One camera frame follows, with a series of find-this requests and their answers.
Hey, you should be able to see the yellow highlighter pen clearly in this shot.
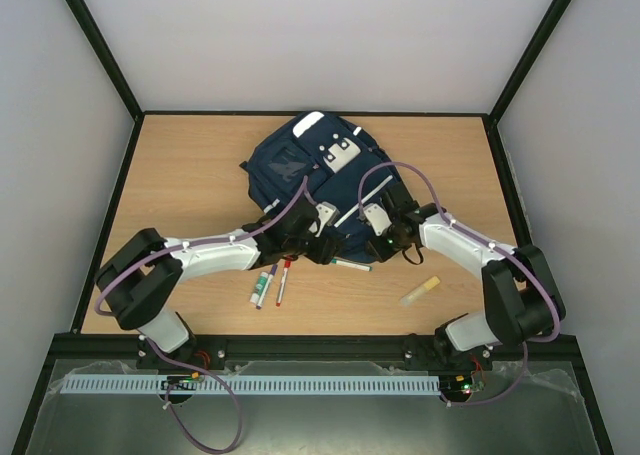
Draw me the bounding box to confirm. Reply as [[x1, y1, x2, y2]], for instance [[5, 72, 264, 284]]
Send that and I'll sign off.
[[399, 276, 441, 306]]

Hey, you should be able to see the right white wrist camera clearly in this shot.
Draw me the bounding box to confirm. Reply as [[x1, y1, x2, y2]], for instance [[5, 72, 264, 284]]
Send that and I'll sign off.
[[363, 203, 392, 236]]

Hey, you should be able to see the black aluminium frame rail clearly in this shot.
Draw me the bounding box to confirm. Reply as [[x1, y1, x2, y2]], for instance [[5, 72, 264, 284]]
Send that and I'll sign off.
[[52, 332, 581, 374]]

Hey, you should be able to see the green cap marker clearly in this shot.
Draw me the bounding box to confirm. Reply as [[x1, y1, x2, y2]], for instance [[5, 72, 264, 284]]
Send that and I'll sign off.
[[331, 258, 372, 272]]

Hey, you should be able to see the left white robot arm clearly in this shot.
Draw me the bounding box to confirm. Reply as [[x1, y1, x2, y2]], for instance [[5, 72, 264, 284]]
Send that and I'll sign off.
[[94, 200, 340, 353]]

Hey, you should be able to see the green label glue stick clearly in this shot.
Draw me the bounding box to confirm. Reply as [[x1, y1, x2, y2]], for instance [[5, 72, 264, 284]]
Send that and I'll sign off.
[[249, 272, 269, 305]]

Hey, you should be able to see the red cap marker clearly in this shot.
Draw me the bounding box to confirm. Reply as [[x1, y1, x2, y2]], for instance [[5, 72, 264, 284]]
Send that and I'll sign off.
[[275, 259, 292, 307]]

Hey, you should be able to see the light blue slotted cable duct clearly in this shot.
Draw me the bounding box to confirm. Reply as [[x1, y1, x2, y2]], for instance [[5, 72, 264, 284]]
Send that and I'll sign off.
[[60, 374, 440, 396]]

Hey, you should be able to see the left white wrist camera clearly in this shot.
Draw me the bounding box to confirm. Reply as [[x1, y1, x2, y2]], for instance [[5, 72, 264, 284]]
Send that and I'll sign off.
[[316, 202, 339, 226]]

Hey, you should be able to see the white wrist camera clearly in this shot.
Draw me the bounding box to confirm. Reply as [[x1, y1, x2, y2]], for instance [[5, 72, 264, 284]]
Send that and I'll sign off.
[[363, 203, 392, 236], [316, 202, 339, 226]]

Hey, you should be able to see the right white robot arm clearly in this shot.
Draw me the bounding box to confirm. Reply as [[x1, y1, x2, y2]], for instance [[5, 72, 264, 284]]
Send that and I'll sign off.
[[360, 183, 566, 367]]

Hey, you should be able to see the purple cap marker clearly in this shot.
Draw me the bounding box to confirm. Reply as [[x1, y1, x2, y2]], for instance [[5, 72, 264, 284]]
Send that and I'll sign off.
[[256, 263, 278, 310]]

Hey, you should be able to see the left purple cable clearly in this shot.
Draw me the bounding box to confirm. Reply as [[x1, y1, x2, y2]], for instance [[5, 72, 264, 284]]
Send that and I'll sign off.
[[94, 175, 310, 454]]

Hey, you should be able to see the navy blue backpack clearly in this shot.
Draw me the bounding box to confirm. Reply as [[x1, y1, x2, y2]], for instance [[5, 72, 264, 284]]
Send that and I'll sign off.
[[241, 111, 402, 264]]

